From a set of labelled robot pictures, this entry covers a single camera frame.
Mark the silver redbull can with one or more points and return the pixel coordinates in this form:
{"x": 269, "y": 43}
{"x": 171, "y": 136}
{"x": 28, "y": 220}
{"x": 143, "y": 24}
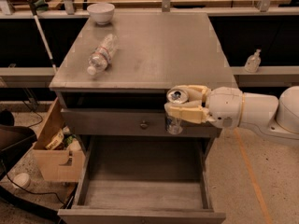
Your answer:
{"x": 174, "y": 123}

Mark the black chair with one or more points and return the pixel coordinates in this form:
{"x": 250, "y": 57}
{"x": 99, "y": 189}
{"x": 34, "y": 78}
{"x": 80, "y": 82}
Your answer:
{"x": 15, "y": 141}

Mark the clear hand sanitizer bottle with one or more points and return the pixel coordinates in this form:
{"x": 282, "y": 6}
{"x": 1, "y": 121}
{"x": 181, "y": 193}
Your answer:
{"x": 253, "y": 62}

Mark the grey middle drawer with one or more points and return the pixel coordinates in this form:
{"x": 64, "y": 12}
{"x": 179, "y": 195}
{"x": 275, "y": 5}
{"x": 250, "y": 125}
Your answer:
{"x": 127, "y": 122}

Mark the grey open bottom drawer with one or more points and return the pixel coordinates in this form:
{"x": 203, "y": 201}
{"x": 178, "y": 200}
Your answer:
{"x": 143, "y": 180}

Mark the clear plastic water bottle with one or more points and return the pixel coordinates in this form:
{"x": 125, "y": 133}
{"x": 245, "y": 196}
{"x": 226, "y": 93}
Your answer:
{"x": 101, "y": 58}

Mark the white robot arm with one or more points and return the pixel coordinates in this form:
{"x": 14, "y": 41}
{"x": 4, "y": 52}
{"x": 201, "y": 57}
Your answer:
{"x": 273, "y": 118}

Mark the white stick with black handle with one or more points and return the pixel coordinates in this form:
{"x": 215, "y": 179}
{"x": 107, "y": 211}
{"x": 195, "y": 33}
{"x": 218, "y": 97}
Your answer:
{"x": 41, "y": 32}

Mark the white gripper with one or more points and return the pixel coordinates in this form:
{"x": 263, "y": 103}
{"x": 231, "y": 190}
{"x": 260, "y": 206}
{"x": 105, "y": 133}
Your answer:
{"x": 224, "y": 105}

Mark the cardboard box with items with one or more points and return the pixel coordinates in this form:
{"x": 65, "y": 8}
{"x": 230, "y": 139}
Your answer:
{"x": 58, "y": 165}

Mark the white ceramic bowl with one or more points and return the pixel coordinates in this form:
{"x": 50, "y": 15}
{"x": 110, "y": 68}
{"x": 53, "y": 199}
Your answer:
{"x": 101, "y": 13}

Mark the grey wooden drawer cabinet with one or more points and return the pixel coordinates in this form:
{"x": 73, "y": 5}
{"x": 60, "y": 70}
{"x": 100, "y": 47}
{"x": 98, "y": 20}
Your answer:
{"x": 156, "y": 52}

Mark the round metal drawer knob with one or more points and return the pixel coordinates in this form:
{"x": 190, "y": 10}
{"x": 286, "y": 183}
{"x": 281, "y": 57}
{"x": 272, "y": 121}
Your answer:
{"x": 144, "y": 125}

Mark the white round lid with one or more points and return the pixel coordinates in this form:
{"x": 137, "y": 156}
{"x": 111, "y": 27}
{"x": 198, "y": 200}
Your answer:
{"x": 21, "y": 181}

